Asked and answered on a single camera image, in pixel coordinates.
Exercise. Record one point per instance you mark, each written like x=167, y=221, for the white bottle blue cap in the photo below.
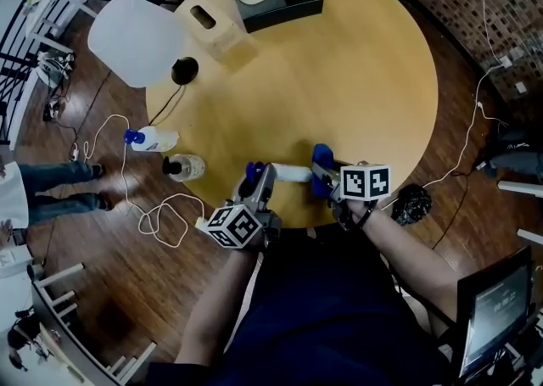
x=157, y=140

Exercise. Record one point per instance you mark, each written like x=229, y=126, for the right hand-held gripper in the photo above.
x=365, y=182

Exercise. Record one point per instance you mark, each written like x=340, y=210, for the black tray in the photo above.
x=288, y=11

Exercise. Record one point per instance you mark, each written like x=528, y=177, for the black monitor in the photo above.
x=496, y=320

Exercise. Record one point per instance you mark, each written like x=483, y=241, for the black power adapter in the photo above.
x=51, y=109

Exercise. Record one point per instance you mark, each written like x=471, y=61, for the white grey rack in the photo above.
x=51, y=325

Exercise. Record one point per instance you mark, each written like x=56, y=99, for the person's right forearm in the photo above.
x=407, y=261

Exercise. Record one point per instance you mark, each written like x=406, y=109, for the clear black-pump bottle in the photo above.
x=188, y=167

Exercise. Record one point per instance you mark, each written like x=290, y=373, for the white power adapter block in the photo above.
x=201, y=222

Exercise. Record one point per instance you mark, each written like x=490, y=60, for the white power strip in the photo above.
x=74, y=152

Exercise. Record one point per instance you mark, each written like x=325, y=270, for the person's dark blue clothing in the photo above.
x=331, y=320

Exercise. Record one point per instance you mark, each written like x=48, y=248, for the blue cloth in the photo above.
x=322, y=155

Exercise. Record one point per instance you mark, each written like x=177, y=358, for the person's right hand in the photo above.
x=356, y=208

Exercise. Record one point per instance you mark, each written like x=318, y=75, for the black railing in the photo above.
x=17, y=53

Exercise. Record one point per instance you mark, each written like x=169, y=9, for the wooden tissue box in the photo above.
x=222, y=40

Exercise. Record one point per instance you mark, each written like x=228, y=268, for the person's left forearm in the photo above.
x=212, y=316

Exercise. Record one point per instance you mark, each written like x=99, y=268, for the white table lamp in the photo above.
x=136, y=40

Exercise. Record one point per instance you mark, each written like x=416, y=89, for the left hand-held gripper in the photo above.
x=235, y=225

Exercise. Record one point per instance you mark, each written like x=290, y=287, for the black plastic bag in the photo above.
x=411, y=204

